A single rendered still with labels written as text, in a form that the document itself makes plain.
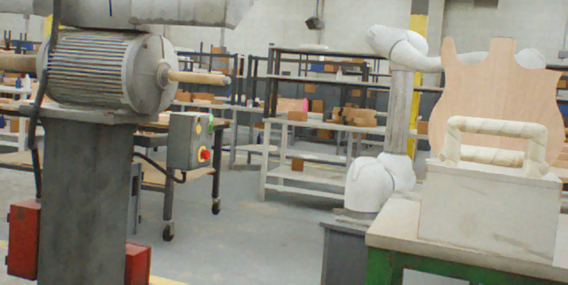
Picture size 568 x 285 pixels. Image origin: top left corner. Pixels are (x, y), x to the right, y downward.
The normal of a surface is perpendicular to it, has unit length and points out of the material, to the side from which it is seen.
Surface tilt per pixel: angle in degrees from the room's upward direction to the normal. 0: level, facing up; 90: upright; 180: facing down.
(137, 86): 99
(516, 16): 90
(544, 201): 90
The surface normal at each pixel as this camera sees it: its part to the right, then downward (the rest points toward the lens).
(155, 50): 0.92, -0.02
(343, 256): -0.44, 0.03
